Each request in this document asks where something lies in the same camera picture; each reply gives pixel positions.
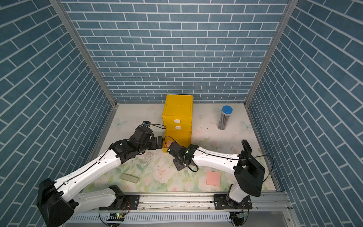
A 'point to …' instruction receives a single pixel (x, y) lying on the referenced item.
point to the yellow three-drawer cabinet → (177, 119)
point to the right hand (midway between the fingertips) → (180, 164)
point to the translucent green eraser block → (129, 178)
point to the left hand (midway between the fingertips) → (161, 140)
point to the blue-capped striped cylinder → (224, 117)
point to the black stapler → (246, 146)
